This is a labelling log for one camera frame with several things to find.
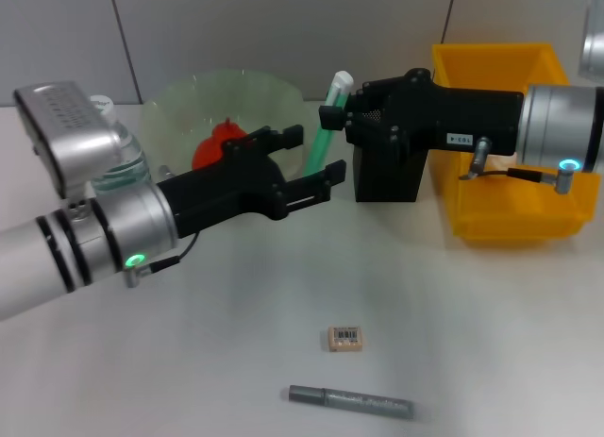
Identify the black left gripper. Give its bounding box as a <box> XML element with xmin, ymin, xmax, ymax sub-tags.
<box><xmin>155</xmin><ymin>124</ymin><xmax>347</xmax><ymax>239</ymax></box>

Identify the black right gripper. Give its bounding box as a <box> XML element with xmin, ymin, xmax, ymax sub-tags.
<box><xmin>319</xmin><ymin>68</ymin><xmax>525</xmax><ymax>156</ymax></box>

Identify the mint green utility knife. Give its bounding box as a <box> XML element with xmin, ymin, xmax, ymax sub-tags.
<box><xmin>304</xmin><ymin>70</ymin><xmax>356</xmax><ymax>177</ymax></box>

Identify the water bottle with green label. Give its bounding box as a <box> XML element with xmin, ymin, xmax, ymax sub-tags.
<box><xmin>88</xmin><ymin>94</ymin><xmax>153</xmax><ymax>197</ymax></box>

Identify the beige eraser with barcode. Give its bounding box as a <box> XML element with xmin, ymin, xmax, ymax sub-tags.
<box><xmin>327</xmin><ymin>326</ymin><xmax>364</xmax><ymax>354</ymax></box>

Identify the grey marker pen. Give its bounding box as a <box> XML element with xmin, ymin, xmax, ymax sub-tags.
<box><xmin>287</xmin><ymin>384</ymin><xmax>419</xmax><ymax>422</ymax></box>

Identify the black mesh pen holder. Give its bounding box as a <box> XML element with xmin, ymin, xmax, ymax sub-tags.
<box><xmin>353</xmin><ymin>104</ymin><xmax>429</xmax><ymax>203</ymax></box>

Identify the translucent green fruit bowl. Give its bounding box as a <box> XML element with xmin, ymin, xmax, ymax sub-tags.
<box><xmin>141</xmin><ymin>68</ymin><xmax>316</xmax><ymax>197</ymax></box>

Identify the yellow plastic storage bin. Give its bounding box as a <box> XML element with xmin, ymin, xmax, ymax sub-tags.
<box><xmin>431</xmin><ymin>42</ymin><xmax>594</xmax><ymax>243</ymax></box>

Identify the right gripper cable with connector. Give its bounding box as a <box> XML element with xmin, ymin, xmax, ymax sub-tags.
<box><xmin>460</xmin><ymin>137</ymin><xmax>579</xmax><ymax>195</ymax></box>

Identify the gripper cable with connector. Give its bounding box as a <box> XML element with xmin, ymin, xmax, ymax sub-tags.
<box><xmin>123</xmin><ymin>231</ymin><xmax>199</xmax><ymax>288</ymax></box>
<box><xmin>460</xmin><ymin>137</ymin><xmax>579</xmax><ymax>195</ymax></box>

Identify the left gripper cable with connector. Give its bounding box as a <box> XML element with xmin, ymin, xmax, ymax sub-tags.
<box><xmin>123</xmin><ymin>231</ymin><xmax>199</xmax><ymax>288</ymax></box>

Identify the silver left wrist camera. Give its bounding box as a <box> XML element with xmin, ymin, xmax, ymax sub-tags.
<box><xmin>12</xmin><ymin>81</ymin><xmax>126</xmax><ymax>201</ymax></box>

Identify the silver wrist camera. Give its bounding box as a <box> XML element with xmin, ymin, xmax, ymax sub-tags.
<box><xmin>579</xmin><ymin>0</ymin><xmax>604</xmax><ymax>79</ymax></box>
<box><xmin>12</xmin><ymin>81</ymin><xmax>126</xmax><ymax>201</ymax></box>

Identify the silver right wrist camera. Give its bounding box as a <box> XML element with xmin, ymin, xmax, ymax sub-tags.
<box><xmin>579</xmin><ymin>0</ymin><xmax>604</xmax><ymax>79</ymax></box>

